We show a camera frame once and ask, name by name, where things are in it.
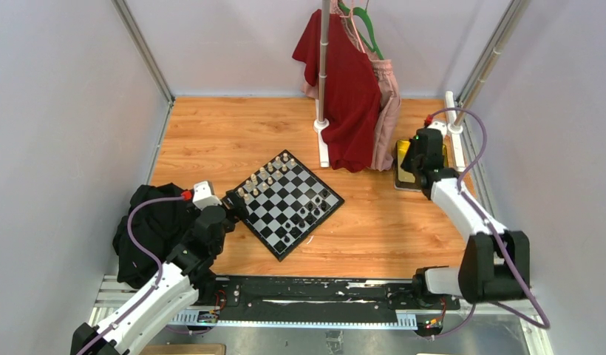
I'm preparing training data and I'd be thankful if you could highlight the black and white chessboard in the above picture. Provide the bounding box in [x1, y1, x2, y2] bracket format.
[234, 149, 344, 261]

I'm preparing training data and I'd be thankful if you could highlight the pink garment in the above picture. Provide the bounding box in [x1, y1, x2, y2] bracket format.
[330, 1, 401, 171]

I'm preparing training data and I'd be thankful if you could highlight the white rack base foot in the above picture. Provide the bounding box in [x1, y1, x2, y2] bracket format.
[313, 99, 330, 168]

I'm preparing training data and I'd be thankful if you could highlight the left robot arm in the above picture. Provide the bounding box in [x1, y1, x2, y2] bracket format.
[70, 180, 248, 354]

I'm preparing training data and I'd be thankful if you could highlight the green hanger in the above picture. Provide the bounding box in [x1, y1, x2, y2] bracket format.
[338, 1, 384, 60]

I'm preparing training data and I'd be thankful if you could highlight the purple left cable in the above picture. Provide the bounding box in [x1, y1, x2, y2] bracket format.
[75, 195, 192, 355]

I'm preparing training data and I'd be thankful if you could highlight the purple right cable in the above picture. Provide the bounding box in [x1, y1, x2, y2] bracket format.
[427, 107, 551, 339]

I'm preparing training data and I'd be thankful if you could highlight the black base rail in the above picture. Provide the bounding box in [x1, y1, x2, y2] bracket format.
[194, 275, 460, 330]

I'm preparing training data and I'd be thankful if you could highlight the yellow tray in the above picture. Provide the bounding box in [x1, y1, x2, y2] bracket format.
[394, 135, 459, 199]

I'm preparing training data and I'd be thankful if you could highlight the black cloth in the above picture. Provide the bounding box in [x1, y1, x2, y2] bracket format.
[112, 183, 199, 289]

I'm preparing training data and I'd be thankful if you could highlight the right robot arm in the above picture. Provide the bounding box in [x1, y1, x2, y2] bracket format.
[401, 126, 530, 309]

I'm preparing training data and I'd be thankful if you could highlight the red shirt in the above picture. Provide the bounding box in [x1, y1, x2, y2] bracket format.
[321, 14, 381, 172]

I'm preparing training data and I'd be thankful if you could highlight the purple cable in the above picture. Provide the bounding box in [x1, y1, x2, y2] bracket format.
[427, 107, 551, 339]
[75, 195, 192, 355]

